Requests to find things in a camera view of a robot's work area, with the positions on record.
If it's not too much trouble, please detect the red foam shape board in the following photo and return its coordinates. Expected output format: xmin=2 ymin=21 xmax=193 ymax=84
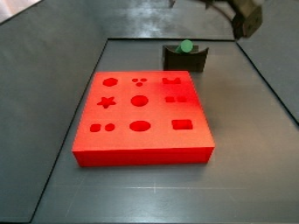
xmin=72 ymin=71 xmax=215 ymax=167

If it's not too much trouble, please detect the green cylinder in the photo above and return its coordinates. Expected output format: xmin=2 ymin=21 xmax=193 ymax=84
xmin=175 ymin=39 xmax=193 ymax=53

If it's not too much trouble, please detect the black curved holder stand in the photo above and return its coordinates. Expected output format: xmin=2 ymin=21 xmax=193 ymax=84
xmin=163 ymin=45 xmax=209 ymax=73

